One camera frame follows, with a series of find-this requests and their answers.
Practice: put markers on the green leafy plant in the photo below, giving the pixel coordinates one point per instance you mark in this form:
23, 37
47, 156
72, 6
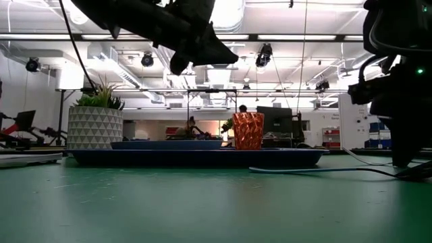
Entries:
227, 125

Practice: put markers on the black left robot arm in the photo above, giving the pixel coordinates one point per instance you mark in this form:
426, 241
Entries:
114, 13

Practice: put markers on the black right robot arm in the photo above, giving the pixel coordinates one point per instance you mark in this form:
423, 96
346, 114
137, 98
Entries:
398, 23

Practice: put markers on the red storage bins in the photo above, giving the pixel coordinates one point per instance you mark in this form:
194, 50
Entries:
172, 131

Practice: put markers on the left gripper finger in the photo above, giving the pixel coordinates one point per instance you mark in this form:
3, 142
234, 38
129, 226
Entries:
179, 64
212, 50

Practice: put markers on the silver ventilation duct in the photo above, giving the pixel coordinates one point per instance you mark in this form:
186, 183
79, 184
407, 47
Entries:
227, 13

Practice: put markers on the person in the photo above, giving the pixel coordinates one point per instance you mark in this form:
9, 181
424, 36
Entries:
243, 108

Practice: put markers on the succulent in white patterned pot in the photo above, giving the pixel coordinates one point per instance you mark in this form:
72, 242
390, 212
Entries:
95, 128

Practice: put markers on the dark blue plastic tray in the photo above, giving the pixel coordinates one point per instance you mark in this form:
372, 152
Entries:
202, 157

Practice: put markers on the black metal rig frame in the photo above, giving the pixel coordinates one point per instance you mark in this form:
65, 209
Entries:
212, 90

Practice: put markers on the blue storage boxes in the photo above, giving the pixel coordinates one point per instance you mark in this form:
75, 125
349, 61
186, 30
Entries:
378, 127

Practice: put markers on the shelf with red bins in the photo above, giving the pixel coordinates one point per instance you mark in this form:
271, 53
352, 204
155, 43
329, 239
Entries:
331, 135

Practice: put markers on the black computer monitor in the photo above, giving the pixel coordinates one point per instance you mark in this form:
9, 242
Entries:
278, 119

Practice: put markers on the black ceiling spotlight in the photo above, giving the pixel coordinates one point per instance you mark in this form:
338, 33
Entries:
32, 65
147, 60
322, 85
264, 54

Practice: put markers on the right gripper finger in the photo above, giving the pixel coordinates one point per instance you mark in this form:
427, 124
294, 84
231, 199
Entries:
403, 141

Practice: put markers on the black and red robot rig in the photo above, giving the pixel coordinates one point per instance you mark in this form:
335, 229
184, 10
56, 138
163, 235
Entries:
23, 126

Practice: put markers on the red faceted plastic cup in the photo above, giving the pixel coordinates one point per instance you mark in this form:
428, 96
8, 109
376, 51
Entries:
248, 131

